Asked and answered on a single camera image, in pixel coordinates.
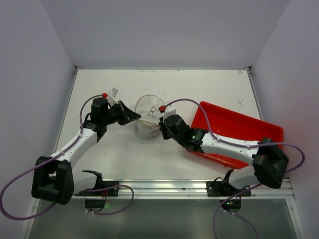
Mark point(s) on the red plastic tray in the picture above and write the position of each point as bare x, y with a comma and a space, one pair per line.
235, 125

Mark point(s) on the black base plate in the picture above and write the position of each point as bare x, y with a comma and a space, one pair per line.
103, 184
214, 189

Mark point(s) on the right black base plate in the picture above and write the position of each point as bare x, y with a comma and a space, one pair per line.
214, 189

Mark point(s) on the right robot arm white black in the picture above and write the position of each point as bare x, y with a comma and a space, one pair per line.
266, 162

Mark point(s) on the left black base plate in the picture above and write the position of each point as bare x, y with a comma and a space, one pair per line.
103, 184

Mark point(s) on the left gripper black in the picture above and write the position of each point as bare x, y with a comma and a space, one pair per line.
125, 117

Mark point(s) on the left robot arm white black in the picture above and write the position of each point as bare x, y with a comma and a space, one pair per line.
53, 178

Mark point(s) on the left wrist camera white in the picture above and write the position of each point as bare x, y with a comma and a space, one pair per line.
111, 97

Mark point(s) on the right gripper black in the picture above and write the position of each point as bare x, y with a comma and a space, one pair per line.
164, 128

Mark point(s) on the aluminium mounting rail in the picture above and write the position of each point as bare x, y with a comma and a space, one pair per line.
196, 189

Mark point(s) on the white mesh laundry bag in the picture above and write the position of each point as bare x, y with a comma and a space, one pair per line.
147, 127

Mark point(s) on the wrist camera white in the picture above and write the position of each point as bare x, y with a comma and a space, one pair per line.
111, 97
167, 110

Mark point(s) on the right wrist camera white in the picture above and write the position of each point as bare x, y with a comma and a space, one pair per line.
167, 110

